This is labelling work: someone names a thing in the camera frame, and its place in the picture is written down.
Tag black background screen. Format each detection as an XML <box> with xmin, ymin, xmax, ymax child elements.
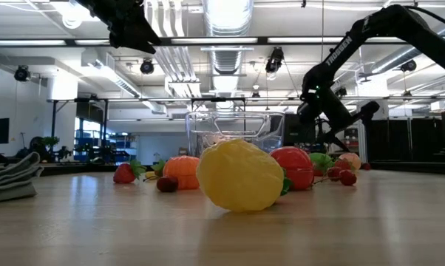
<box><xmin>284</xmin><ymin>113</ymin><xmax>316</xmax><ymax>146</ymax></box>

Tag green toy leaf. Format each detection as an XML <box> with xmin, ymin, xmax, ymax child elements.
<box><xmin>151</xmin><ymin>158</ymin><xmax>167</xmax><ymax>177</ymax></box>

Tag yellow toy lemon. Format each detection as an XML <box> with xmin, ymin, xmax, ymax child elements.
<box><xmin>196</xmin><ymin>138</ymin><xmax>293</xmax><ymax>213</ymax></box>

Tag black background gantry stand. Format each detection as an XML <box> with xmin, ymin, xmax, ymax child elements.
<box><xmin>47</xmin><ymin>98</ymin><xmax>109</xmax><ymax>163</ymax></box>

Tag black partition wall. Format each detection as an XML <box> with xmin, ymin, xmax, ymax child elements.
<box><xmin>364</xmin><ymin>117</ymin><xmax>445</xmax><ymax>163</ymax></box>

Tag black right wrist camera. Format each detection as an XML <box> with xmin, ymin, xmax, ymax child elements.
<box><xmin>355</xmin><ymin>100</ymin><xmax>381</xmax><ymax>122</ymax></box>

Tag red toy tomato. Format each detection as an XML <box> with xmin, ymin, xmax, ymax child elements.
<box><xmin>269</xmin><ymin>146</ymin><xmax>315</xmax><ymax>191</ymax></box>

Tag background potted plant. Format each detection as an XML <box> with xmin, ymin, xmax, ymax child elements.
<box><xmin>41</xmin><ymin>135</ymin><xmax>60</xmax><ymax>149</ymax></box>

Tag orange toy pumpkin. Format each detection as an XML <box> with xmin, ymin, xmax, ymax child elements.
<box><xmin>162</xmin><ymin>155</ymin><xmax>201</xmax><ymax>191</ymax></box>

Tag dark red cherry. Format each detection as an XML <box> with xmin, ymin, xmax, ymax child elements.
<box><xmin>156</xmin><ymin>176</ymin><xmax>180</xmax><ymax>194</ymax></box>

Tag toy peach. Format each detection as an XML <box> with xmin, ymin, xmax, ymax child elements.
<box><xmin>339</xmin><ymin>152</ymin><xmax>362</xmax><ymax>171</ymax></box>

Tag background black robot arms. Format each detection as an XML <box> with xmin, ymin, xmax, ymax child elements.
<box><xmin>15</xmin><ymin>136</ymin><xmax>74</xmax><ymax>162</ymax></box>

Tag clear plastic tupperware container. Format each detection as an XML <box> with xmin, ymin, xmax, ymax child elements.
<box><xmin>185</xmin><ymin>110</ymin><xmax>285</xmax><ymax>158</ymax></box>

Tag grey folded cloth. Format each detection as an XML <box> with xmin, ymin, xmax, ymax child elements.
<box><xmin>0</xmin><ymin>151</ymin><xmax>45</xmax><ymax>205</ymax></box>

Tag silver ventilation duct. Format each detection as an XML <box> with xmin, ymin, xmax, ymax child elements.
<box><xmin>202</xmin><ymin>0</ymin><xmax>255</xmax><ymax>77</ymax></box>

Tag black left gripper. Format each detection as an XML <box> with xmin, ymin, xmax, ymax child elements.
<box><xmin>76</xmin><ymin>0</ymin><xmax>163</xmax><ymax>55</ymax></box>

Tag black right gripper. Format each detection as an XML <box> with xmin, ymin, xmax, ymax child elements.
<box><xmin>298</xmin><ymin>92</ymin><xmax>356</xmax><ymax>152</ymax></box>

